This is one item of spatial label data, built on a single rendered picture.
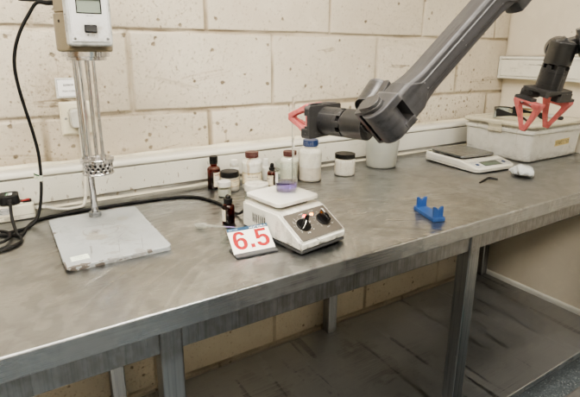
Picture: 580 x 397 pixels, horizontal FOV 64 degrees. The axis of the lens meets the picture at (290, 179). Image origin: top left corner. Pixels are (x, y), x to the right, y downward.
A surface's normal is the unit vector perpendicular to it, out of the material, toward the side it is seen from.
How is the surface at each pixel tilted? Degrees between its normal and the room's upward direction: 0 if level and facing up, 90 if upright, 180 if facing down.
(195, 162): 90
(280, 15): 90
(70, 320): 0
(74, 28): 90
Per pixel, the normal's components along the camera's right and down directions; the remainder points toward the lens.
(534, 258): -0.85, 0.14
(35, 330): 0.00, -0.96
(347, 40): 0.53, 0.22
